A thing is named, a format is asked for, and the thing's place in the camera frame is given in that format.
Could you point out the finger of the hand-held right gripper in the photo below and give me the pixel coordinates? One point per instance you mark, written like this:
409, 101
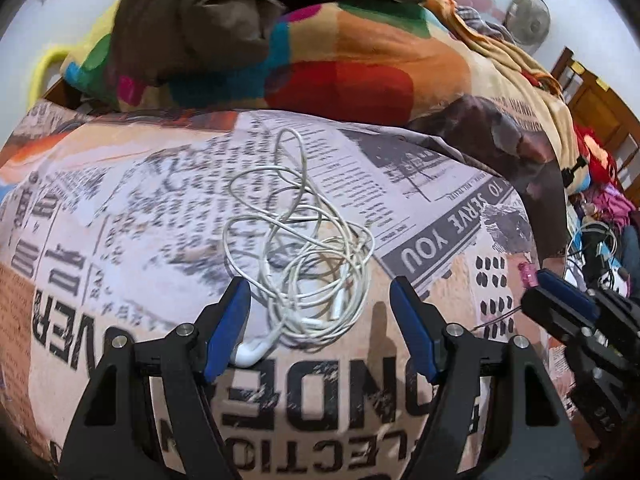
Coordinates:
562, 305

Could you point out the red plush toy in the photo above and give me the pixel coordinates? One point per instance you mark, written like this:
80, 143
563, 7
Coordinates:
597, 155

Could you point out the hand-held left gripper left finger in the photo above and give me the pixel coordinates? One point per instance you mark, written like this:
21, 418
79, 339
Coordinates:
225, 331

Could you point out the small pink plastic item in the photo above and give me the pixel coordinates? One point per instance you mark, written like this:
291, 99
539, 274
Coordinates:
528, 275

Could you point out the grey checked cloth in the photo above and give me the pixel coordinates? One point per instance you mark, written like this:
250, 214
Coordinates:
482, 22

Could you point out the white standing fan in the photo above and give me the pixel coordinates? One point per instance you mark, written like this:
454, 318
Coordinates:
529, 20

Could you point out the wooden chair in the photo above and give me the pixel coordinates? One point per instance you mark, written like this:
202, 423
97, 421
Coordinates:
600, 105

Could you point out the beige printed cloth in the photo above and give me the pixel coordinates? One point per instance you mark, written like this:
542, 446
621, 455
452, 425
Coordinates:
525, 90

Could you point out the pink cloth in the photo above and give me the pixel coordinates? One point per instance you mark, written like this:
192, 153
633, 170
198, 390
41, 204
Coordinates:
612, 202

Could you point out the newspaper print bedsheet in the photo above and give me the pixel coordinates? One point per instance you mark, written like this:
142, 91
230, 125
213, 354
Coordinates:
150, 240

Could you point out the colourful patchwork blanket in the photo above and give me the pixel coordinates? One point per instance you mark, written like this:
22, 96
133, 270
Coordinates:
360, 60

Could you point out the dark brown cloth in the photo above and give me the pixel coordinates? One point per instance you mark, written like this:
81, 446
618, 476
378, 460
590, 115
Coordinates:
510, 150

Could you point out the brown padded jacket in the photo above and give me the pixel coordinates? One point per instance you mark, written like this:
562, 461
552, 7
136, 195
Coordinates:
200, 15

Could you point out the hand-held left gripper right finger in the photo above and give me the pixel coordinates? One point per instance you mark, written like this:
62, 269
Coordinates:
417, 331

